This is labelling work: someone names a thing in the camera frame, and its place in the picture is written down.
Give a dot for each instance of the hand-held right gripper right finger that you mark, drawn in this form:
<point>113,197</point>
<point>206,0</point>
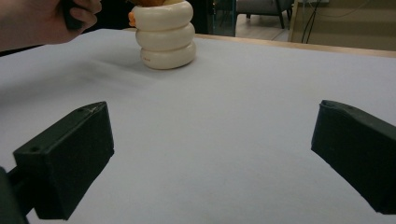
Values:
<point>358,149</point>

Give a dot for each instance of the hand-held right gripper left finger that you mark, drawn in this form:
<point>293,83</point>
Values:
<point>68,161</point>

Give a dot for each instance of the cream ribbed cup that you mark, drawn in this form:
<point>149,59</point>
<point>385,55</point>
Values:
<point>166,40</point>

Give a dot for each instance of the beige wooden platform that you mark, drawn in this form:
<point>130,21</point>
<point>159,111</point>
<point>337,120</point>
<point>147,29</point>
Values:
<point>358,28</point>

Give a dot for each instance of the white table mat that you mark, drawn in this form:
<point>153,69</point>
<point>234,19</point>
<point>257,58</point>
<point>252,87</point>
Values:
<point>202,124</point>

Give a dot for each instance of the glass cabinet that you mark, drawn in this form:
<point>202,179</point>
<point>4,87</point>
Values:
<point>224,17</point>

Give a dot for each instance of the grey sofa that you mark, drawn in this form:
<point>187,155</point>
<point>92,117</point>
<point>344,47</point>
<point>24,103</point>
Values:
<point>261,6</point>

